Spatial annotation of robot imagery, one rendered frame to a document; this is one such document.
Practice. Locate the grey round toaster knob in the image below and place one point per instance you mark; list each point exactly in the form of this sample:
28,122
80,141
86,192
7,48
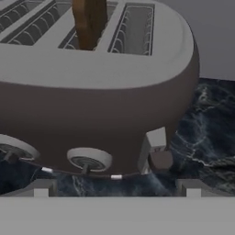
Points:
89,160
13,150

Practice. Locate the brown toaster lever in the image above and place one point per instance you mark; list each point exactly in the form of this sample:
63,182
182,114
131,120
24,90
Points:
159,159

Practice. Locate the brown four-slot toaster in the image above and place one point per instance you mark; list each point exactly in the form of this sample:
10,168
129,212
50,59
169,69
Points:
91,85

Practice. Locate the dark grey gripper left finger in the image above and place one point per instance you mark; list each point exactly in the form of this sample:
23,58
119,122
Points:
41,188

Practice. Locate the brown bread slice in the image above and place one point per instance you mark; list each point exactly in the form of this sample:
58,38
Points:
89,23

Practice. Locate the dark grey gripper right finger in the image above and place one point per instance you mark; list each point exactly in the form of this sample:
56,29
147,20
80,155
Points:
193,188

